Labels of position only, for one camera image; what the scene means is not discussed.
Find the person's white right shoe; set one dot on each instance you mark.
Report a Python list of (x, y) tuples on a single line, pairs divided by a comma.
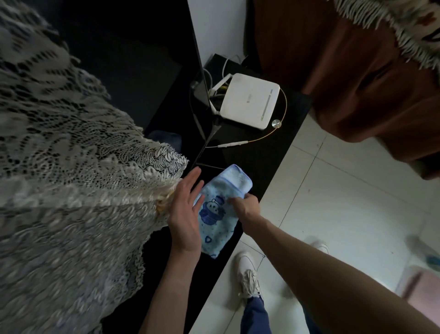
[(320, 246)]

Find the fringed woven cloth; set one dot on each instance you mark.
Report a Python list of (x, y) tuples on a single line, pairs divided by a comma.
[(405, 31)]

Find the black tv cabinet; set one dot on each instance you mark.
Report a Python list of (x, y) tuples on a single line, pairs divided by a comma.
[(268, 151)]

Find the person's left forearm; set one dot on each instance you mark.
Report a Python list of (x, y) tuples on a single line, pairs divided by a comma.
[(170, 292)]

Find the person's left hand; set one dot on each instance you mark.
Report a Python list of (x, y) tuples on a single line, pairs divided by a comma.
[(184, 220)]

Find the round silver disc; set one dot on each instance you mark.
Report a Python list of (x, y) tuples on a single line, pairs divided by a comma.
[(276, 123)]

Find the person's left thumb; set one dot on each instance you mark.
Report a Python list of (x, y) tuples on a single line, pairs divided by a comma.
[(200, 204)]

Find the person's right forearm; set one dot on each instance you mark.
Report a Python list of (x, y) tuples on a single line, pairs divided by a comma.
[(326, 285)]

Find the person's right fingers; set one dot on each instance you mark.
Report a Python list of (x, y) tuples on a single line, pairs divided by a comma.
[(239, 203)]

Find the pink plastic stool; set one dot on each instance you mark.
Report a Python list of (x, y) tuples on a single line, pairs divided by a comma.
[(422, 290)]

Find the blue cartoon print towel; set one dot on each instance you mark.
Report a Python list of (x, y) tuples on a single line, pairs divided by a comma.
[(220, 192)]

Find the person's blue jeans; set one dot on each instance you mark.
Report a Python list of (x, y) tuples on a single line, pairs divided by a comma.
[(253, 316)]

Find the teal object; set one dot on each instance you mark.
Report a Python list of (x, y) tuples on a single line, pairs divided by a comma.
[(433, 262)]

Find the black television stand leg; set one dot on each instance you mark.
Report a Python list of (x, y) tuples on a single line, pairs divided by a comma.
[(206, 137)]

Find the white lace cover cloth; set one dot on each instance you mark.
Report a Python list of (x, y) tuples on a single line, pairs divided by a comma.
[(68, 172)]

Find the person's right hand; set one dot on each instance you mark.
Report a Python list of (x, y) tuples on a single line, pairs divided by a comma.
[(246, 208)]

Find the person's white shoe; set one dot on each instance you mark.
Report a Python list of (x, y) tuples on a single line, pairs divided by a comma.
[(248, 273), (320, 246)]

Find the person's white left shoe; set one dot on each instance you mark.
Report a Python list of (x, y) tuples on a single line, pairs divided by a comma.
[(248, 273)]

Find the white router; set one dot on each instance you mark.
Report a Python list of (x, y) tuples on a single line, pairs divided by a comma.
[(249, 101)]

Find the brown curtain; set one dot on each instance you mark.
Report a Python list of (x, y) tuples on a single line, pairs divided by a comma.
[(343, 79)]

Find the black television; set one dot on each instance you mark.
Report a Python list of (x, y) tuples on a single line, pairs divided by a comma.
[(137, 51)]

